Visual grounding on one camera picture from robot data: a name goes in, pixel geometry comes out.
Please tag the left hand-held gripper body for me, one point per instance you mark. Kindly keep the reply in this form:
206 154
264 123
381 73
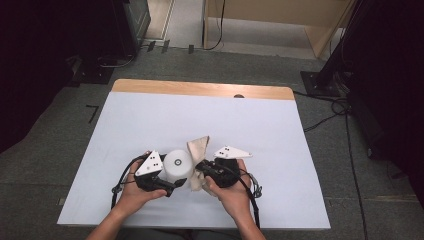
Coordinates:
151 175

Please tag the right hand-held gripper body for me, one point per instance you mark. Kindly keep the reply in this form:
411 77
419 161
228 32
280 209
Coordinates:
226 171

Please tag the beige cloth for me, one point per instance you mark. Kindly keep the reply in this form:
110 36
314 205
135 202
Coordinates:
198 150

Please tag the person's left hand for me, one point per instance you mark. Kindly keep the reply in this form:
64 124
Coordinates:
136 196

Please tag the person's right hand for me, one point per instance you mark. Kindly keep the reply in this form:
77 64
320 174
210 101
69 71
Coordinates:
233 200

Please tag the white table mat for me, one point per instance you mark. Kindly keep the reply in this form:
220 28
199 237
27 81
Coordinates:
200 113

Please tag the person's lap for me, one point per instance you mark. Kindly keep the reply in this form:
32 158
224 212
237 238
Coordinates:
186 234

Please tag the wooden table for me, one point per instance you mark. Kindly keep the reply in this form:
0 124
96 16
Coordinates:
200 88

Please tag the short black tape strip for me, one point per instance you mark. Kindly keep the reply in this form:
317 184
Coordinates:
165 46
191 49
151 46

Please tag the black metal stand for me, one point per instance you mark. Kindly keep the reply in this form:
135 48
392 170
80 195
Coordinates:
320 85

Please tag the black cabinet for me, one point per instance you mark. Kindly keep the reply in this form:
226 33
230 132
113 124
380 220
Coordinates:
133 23

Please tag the dark curtain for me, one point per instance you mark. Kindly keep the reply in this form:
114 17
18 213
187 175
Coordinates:
33 66
393 100

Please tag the light wooden shelf unit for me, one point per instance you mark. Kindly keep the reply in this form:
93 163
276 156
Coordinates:
266 10

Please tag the black flat base plate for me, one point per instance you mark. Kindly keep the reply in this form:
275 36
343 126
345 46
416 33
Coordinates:
93 75

